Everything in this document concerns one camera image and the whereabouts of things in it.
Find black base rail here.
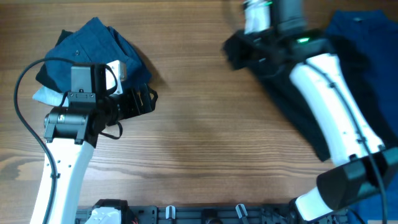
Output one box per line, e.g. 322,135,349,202
76,203,348,224

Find folded navy blue shorts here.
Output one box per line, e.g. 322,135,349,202
44,17,152,93

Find blue polo shirt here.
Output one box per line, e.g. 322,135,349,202
325,9,398,224

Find black cable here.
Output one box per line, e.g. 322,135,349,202
13,57,119,224
303,60,389,224

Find black polo shirt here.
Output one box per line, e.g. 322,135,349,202
222,29,398,162

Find left black cable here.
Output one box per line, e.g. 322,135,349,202
13,57,119,224

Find folded black garment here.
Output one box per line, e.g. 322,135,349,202
35,30,73,93

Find folded white garment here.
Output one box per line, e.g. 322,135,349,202
32,86,63,106

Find right black cable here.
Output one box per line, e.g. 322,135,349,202
303,60,389,224

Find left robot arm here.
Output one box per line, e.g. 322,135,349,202
30,64,158,223

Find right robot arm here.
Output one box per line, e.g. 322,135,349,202
224,1,397,223

